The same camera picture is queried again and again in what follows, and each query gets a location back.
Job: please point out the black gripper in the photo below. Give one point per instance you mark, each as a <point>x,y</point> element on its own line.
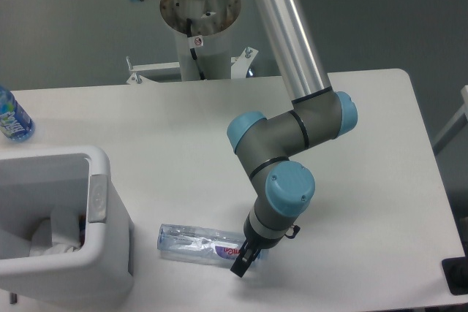
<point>254,244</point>

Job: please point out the crushed clear plastic bottle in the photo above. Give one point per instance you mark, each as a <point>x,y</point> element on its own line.
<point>199,245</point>

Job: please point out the white tissue wrapper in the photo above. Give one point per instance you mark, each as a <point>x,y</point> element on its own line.
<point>57,234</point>

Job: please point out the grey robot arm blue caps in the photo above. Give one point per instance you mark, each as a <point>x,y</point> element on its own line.
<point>265,146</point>

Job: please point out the white plastic trash can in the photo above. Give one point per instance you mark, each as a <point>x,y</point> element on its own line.
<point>33,182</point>

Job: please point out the black device at table edge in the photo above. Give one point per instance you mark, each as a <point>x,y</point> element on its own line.
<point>455,270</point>

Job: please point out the white furniture leg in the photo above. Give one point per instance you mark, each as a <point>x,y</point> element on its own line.
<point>454,125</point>

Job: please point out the blue labelled water bottle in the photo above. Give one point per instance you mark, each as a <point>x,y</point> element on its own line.
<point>16,124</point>

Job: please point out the white metal base frame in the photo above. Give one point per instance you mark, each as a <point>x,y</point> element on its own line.
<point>249,64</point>

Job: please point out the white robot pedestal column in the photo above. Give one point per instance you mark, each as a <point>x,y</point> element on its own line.
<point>201,27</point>

